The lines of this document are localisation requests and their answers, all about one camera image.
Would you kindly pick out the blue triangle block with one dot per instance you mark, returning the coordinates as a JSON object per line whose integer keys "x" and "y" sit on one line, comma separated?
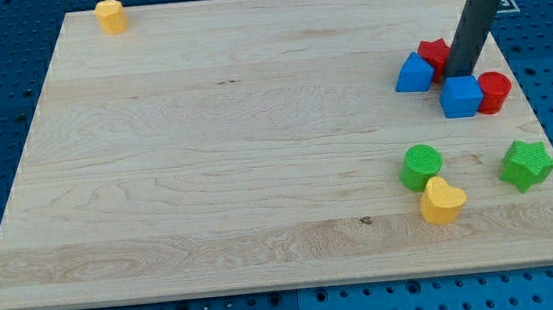
{"x": 416, "y": 75}

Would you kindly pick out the light wooden board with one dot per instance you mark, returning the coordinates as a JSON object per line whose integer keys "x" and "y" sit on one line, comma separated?
{"x": 238, "y": 146}

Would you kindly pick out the green cylinder block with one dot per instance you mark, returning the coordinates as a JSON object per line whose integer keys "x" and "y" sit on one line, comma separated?
{"x": 421, "y": 162}

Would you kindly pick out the yellow heart block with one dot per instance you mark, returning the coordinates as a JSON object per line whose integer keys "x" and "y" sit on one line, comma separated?
{"x": 441, "y": 203}

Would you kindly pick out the red star block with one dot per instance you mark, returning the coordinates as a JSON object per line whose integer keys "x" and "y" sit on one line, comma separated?
{"x": 436, "y": 53}

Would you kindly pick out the blue cube block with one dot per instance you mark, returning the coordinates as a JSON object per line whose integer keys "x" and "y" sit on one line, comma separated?
{"x": 461, "y": 97}

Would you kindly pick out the yellow hexagon block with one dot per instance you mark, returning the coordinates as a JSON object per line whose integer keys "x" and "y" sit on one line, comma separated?
{"x": 111, "y": 16}

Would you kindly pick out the red cylinder block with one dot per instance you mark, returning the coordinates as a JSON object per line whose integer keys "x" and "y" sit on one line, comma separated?
{"x": 495, "y": 88}

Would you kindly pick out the green star block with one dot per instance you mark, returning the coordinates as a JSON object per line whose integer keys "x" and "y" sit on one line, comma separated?
{"x": 526, "y": 164}

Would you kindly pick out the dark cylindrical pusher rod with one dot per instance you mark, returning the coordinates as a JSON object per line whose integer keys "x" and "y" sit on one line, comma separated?
{"x": 470, "y": 37}

